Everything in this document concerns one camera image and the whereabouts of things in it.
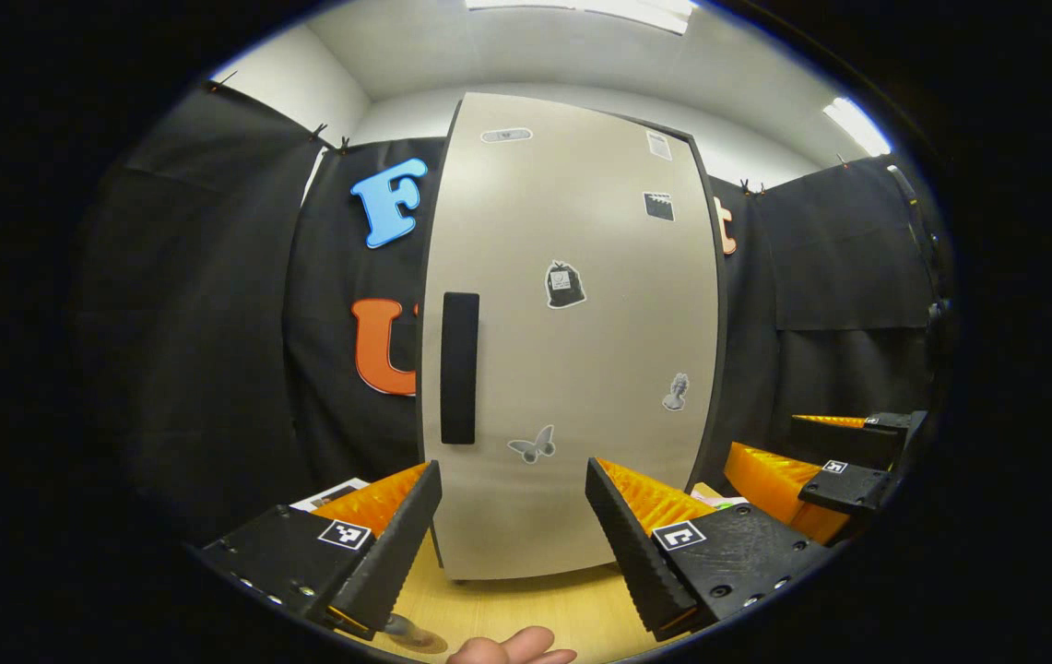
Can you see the beige cabinet door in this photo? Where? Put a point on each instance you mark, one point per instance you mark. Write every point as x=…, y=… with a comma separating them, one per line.
x=581, y=350

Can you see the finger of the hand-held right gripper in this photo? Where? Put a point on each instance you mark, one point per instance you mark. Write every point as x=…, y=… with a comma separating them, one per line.
x=834, y=441
x=844, y=489

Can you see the black backdrop cloth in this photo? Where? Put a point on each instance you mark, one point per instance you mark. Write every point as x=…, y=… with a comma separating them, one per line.
x=212, y=323

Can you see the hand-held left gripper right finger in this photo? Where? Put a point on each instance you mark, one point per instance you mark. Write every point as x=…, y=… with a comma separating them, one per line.
x=632, y=544

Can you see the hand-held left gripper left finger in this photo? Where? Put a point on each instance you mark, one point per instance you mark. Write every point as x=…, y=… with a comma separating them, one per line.
x=406, y=544

